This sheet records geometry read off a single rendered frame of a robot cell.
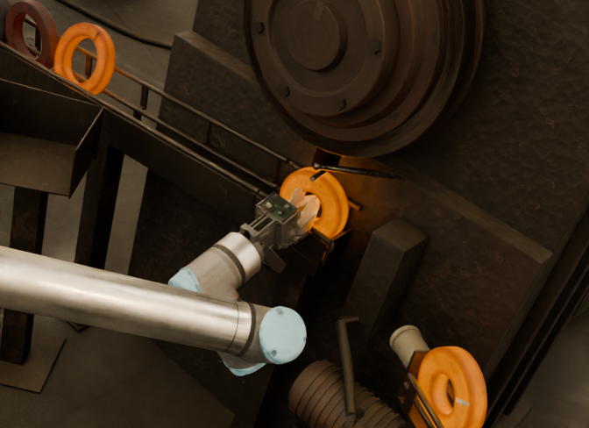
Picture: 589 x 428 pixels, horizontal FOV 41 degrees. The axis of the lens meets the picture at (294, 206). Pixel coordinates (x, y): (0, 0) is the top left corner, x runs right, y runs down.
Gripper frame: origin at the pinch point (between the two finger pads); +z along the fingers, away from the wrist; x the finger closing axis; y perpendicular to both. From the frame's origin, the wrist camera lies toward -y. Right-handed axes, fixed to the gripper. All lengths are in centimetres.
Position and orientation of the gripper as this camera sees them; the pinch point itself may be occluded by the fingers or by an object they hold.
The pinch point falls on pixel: (314, 203)
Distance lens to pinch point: 162.3
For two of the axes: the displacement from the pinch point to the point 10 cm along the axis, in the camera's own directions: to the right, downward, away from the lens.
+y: 0.6, -6.8, -7.3
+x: -7.5, -5.2, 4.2
